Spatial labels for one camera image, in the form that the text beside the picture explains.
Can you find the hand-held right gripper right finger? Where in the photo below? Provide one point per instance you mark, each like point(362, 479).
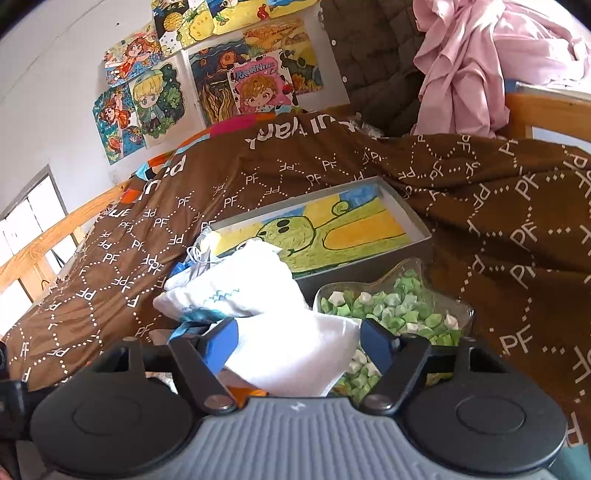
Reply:
point(375, 346)

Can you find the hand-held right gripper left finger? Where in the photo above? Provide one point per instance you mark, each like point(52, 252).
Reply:
point(224, 344)

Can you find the white gauze towel blue print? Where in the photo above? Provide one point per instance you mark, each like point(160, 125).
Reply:
point(277, 341)

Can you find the grey shallow cardboard box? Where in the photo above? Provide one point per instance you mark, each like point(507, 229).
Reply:
point(323, 240)

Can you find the glass jar of green paper stars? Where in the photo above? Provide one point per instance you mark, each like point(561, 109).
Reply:
point(406, 300)

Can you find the orange white medicine box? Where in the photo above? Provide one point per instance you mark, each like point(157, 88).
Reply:
point(251, 393)

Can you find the small plastic wrapped bundle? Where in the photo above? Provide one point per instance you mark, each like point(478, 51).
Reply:
point(203, 258)

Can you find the green yellow crayon drawing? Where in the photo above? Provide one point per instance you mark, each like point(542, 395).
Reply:
point(332, 226)

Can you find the brown printed blanket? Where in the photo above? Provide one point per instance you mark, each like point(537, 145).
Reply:
point(485, 207)

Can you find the window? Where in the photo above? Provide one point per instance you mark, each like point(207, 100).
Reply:
point(27, 217)

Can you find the teal cloth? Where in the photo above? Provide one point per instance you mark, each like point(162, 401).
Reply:
point(572, 468)

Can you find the brown quilted jacket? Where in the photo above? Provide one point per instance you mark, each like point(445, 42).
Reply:
point(374, 69)

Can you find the pink cloth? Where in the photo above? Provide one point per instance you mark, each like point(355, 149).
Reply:
point(466, 60)

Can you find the wooden bed rail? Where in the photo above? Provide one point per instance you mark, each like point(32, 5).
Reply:
point(41, 251)

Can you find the group of wall drawings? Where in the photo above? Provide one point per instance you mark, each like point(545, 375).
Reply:
point(207, 78)

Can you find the wooden bed frame post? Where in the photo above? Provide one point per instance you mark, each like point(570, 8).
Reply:
point(549, 115)

